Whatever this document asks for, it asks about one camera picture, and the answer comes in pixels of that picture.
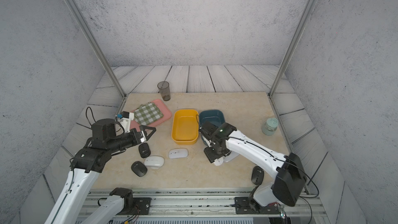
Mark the aluminium frame post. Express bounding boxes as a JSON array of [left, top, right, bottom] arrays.
[[64, 0, 126, 99], [268, 0, 317, 99]]

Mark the black mouse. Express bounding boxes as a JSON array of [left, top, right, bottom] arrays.
[[251, 166, 264, 186], [131, 161, 148, 177], [138, 143, 151, 159]]

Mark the teal plastic storage box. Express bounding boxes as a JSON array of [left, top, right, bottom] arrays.
[[199, 110, 226, 129]]

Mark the aluminium frame post left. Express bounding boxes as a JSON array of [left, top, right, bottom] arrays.
[[64, 0, 126, 99]]

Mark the green checked cloth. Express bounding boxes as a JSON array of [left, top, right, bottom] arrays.
[[133, 102, 164, 125]]

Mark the grey translucent cup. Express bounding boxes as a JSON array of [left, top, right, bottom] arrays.
[[157, 81, 171, 101]]

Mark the aluminium frame post right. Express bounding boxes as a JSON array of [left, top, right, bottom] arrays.
[[268, 0, 317, 99]]

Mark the white mouse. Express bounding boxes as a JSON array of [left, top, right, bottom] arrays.
[[144, 156, 165, 170], [223, 151, 239, 163], [213, 157, 224, 166], [169, 148, 189, 159]]

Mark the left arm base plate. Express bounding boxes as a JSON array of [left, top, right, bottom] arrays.
[[119, 197, 152, 216]]

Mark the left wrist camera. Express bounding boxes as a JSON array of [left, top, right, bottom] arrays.
[[116, 111, 134, 133]]

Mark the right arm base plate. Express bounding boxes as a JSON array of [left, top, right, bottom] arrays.
[[231, 196, 280, 215]]

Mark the pink plastic tray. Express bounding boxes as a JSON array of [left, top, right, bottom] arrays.
[[130, 99, 172, 129]]

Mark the black mouse lower left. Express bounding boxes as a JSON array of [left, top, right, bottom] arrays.
[[131, 161, 148, 177]]

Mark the glass jar with mint lid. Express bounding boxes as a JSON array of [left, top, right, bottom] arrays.
[[261, 118, 279, 136]]

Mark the yellow plastic storage box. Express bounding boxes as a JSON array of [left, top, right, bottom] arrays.
[[171, 109, 199, 145]]

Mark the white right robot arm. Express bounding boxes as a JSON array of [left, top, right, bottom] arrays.
[[199, 121, 307, 207]]

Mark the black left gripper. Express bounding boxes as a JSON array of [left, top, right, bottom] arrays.
[[106, 125, 157, 155]]

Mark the black mouse right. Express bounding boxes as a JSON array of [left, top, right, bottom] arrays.
[[251, 166, 264, 186]]

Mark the black mouse upper left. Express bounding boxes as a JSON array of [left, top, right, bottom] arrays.
[[138, 143, 151, 159]]

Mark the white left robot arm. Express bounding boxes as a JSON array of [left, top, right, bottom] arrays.
[[46, 119, 156, 224]]

